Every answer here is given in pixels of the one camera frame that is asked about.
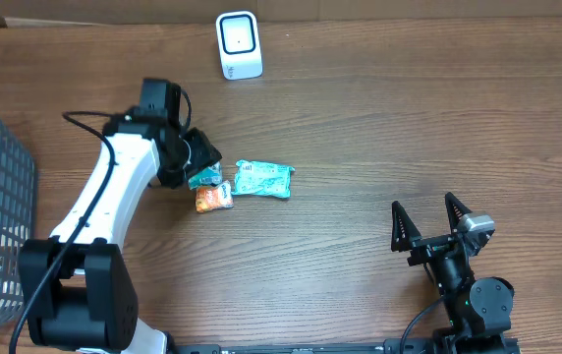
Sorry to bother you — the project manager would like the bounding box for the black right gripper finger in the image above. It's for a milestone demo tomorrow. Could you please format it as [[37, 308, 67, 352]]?
[[445, 192, 472, 232], [391, 201, 422, 252]]

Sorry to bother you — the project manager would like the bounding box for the white barcode scanner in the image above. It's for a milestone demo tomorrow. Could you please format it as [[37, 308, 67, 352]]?
[[215, 11, 263, 81]]

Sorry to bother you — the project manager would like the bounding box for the large teal snack packet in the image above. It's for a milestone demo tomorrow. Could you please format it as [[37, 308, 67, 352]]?
[[233, 160, 295, 199]]

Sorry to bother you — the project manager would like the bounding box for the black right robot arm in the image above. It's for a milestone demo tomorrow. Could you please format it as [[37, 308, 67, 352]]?
[[383, 193, 520, 354]]

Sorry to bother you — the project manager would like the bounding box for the small orange snack packet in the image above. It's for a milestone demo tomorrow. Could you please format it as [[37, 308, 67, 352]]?
[[196, 181, 234, 213]]

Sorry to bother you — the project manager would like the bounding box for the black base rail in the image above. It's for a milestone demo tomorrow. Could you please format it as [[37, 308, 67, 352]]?
[[167, 338, 522, 354]]

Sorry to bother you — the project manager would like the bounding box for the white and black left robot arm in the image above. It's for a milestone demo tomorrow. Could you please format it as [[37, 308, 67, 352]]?
[[9, 78, 222, 353]]

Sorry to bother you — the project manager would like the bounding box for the small teal snack packet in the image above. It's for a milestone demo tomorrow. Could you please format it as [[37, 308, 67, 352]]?
[[188, 162, 224, 190]]

